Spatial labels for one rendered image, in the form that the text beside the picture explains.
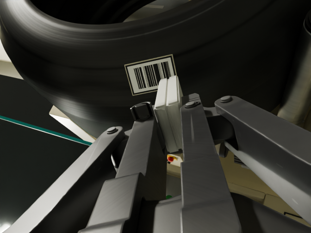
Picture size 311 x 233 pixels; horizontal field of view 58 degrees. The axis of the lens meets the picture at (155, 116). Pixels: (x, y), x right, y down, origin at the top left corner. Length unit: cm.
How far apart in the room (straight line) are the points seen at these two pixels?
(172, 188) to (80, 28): 68
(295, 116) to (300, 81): 11
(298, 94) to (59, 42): 35
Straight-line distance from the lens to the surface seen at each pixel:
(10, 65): 115
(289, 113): 53
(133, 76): 35
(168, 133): 16
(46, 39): 43
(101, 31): 38
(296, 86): 46
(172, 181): 97
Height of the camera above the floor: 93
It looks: 22 degrees up
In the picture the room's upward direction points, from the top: 77 degrees counter-clockwise
